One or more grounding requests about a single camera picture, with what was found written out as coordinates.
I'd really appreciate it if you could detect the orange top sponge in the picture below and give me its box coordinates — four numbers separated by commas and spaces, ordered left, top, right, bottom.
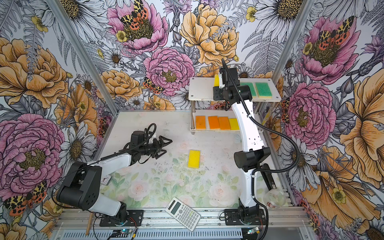
218, 117, 231, 131

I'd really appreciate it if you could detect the green circuit board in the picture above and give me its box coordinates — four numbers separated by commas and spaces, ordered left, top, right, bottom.
111, 229, 137, 239

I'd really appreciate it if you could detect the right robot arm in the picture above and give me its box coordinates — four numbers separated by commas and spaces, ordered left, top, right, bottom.
213, 86, 271, 222

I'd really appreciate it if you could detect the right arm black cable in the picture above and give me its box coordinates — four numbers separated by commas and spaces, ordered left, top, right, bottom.
221, 58, 301, 240

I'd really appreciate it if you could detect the aluminium front rail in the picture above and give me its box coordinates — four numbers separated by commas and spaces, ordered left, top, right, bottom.
54, 207, 310, 230

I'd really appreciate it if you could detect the yellow top stack sponge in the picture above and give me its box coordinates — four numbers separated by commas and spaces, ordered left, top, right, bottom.
214, 74, 220, 87

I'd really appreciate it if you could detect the green scouring sponge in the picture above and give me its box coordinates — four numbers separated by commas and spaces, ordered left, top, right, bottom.
255, 82, 273, 99

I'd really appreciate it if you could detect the orange sponge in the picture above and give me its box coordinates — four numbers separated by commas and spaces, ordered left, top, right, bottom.
196, 116, 206, 130
208, 116, 221, 131
218, 117, 231, 131

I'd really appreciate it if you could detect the wooden stick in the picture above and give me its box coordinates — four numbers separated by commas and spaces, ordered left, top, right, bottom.
85, 213, 94, 236

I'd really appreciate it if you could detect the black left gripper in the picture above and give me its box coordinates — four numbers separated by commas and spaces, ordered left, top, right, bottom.
139, 135, 173, 160

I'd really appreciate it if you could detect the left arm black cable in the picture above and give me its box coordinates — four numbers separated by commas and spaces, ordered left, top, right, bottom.
50, 122, 157, 209

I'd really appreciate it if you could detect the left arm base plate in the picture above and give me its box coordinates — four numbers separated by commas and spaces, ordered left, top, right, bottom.
99, 210, 144, 227

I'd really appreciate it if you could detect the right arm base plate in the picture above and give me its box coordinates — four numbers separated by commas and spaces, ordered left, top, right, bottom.
224, 209, 266, 226

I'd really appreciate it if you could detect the small analog clock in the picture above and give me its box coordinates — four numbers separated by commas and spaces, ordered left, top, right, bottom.
101, 175, 112, 186

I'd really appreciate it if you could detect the white two-tier shelf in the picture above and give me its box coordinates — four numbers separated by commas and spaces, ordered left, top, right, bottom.
189, 77, 282, 134

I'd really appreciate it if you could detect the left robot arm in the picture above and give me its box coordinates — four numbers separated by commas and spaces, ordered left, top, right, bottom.
56, 131, 173, 222

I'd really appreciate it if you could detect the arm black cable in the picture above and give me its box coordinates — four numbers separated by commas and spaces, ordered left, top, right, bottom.
221, 58, 301, 240
50, 122, 157, 209

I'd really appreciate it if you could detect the white scientific calculator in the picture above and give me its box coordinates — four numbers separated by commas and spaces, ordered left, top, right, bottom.
166, 198, 201, 232

